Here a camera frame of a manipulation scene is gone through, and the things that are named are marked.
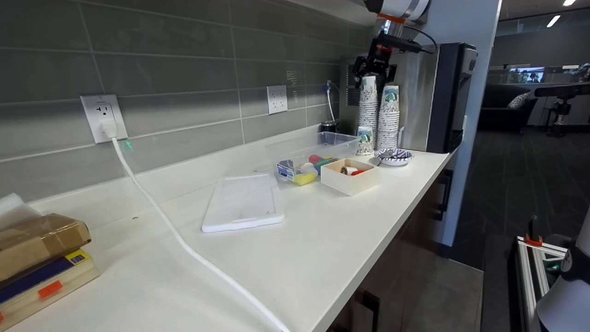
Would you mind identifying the wooden upper cabinet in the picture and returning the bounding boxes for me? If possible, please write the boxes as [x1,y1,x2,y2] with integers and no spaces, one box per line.
[283,0,385,27]

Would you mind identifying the black tripod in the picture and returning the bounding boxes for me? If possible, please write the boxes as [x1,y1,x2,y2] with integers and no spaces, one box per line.
[532,82,590,136]

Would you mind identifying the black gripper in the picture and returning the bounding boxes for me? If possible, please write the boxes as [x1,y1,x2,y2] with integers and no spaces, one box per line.
[350,42,396,84]

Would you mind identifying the dark wooden lower cabinets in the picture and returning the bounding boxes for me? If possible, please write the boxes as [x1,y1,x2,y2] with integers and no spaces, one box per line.
[327,165,457,332]

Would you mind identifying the tall patterned cup stack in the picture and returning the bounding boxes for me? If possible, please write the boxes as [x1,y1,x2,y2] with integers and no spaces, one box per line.
[357,71,379,132]
[374,82,401,152]

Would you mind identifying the patterned paper cup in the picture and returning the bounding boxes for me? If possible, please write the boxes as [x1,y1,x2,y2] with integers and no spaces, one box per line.
[355,123,375,156]

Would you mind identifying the green block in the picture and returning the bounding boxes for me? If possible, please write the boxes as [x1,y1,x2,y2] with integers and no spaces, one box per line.
[313,156,339,175]

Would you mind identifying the black camera cable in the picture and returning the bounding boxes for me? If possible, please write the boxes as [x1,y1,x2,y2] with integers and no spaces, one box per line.
[401,22,440,62]

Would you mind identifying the blue patterned paper plate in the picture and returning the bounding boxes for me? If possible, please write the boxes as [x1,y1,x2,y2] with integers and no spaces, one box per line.
[374,147,414,169]

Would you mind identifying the white chair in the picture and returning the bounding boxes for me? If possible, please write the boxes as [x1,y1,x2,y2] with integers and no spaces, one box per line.
[506,88,541,114]

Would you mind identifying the wooden box with orange label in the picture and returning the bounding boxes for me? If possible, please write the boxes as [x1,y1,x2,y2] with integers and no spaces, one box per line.
[0,259,101,330]

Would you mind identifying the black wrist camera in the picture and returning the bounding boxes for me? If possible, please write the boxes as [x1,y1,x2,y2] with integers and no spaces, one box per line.
[374,33,427,55]

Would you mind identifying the clear plastic bin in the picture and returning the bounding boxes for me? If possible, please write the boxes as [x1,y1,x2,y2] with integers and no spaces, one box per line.
[263,128,359,186]

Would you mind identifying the white water tube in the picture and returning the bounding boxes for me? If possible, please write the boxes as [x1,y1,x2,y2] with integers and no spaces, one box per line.
[322,77,339,125]

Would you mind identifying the white power cable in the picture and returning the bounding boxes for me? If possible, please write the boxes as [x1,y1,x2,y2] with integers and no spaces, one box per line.
[99,121,291,332]

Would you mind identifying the background monitor screen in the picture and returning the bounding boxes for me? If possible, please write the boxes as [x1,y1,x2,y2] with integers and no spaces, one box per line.
[504,62,547,84]

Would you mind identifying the blue yellow book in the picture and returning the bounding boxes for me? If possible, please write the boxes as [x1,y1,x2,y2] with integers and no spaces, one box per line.
[0,247,93,306]

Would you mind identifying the white wall outlet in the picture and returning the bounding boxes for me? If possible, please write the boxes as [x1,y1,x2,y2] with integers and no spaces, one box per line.
[79,92,128,145]
[265,82,289,116]

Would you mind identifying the aluminium profile robot stand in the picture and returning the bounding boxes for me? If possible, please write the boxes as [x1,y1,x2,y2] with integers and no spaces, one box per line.
[514,234,571,332]

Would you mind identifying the orange black bar clamp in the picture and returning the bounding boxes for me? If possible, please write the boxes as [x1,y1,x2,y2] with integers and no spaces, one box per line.
[521,213,547,248]

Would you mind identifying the light wooden box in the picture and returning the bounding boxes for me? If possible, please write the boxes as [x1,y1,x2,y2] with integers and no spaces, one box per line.
[318,154,381,197]

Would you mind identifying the brown cardboard box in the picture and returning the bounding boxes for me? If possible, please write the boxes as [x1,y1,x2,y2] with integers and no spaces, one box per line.
[0,211,91,283]

